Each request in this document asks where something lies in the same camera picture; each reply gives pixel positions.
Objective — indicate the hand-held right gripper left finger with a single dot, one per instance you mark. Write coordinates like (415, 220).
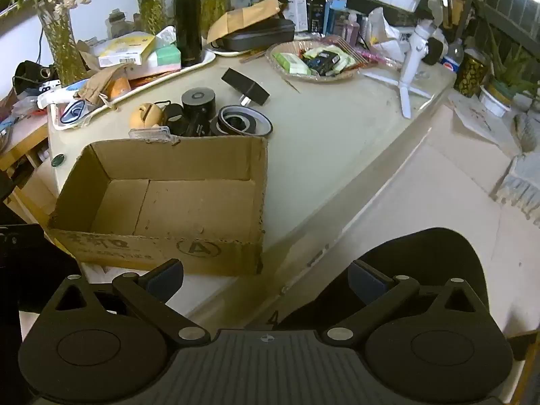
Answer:
(166, 279)

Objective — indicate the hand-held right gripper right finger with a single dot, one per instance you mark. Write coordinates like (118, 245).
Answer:
(365, 282)

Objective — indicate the brown cardboard box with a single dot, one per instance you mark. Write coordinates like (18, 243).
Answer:
(168, 206)

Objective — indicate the black rectangular block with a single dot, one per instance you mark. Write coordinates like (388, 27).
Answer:
(198, 128)

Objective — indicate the black tape roll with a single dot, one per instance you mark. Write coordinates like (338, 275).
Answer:
(221, 123)

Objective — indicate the black toothed knob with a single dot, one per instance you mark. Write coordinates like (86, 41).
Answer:
(173, 112)

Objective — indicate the black cylinder speaker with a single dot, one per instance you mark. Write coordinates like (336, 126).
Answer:
(198, 103)

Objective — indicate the black power adapter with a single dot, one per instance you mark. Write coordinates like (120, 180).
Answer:
(247, 86)

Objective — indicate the black chair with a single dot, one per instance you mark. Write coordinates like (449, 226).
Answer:
(422, 253)

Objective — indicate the wooden side cabinet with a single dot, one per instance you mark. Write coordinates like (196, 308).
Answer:
(40, 177)

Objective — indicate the white blue packet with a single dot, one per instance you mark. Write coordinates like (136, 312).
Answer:
(59, 93)

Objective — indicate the black cloth bag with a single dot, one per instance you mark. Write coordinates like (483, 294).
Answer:
(31, 74)

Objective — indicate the grey fringed rug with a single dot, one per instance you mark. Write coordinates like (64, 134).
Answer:
(523, 177)

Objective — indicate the brown paper bag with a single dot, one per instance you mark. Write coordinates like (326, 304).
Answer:
(101, 80)

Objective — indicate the orange packet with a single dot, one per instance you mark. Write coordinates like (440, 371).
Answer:
(119, 86)

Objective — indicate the printed paper sheet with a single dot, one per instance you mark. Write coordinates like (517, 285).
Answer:
(481, 122)

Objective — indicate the glass vase with plant stems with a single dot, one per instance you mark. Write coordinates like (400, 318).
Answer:
(63, 50)
(152, 8)
(215, 4)

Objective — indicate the green tissue pack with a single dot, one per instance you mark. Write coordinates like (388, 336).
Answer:
(166, 57)

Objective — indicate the black glossy packet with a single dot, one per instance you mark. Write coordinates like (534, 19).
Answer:
(322, 63)

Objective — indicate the white pot with green plant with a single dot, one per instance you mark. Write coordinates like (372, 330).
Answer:
(495, 101)

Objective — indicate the white gimbal tripod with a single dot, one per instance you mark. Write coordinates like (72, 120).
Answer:
(411, 63)

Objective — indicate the light green sachets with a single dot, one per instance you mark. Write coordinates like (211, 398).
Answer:
(344, 59)

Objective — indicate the white serving tray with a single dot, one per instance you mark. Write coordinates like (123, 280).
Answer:
(209, 55)

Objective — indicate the woven basket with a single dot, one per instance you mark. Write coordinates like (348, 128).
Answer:
(278, 69)

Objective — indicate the pink striped sticks bundle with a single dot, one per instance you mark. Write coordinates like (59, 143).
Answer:
(358, 52)

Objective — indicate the green wipes packet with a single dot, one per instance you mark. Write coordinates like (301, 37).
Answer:
(291, 63)

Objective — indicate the yellow black patterned cup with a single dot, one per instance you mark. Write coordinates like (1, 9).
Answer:
(470, 76)

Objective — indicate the yellow cardboard box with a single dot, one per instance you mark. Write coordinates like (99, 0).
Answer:
(122, 46)

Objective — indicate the white oval plate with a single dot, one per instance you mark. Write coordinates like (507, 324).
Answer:
(228, 53)

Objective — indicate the wooden chopsticks pair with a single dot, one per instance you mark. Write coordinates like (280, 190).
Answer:
(255, 55)

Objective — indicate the cola bottle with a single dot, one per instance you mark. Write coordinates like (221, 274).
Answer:
(453, 57)

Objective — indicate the clear wrapped white packet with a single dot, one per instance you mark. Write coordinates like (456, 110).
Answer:
(166, 36)

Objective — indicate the pink liquid bottle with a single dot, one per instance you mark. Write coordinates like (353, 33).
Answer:
(352, 31)

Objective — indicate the small clear bottle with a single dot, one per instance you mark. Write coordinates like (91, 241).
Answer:
(117, 23)

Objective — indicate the white plastic bag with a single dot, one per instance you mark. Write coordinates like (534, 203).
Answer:
(379, 29)

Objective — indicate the black thermos bottle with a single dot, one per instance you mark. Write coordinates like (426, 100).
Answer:
(188, 25)

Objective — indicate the dark grey hard case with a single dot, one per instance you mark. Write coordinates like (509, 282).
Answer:
(261, 36)

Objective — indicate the blue product box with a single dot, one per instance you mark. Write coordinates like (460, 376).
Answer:
(336, 17)

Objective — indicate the brown paper envelope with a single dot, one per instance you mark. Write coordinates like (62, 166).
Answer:
(240, 19)

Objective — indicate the black product box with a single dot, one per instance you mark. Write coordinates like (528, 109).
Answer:
(317, 12)

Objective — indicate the white product boxes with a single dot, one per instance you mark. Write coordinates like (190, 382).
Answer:
(295, 8)

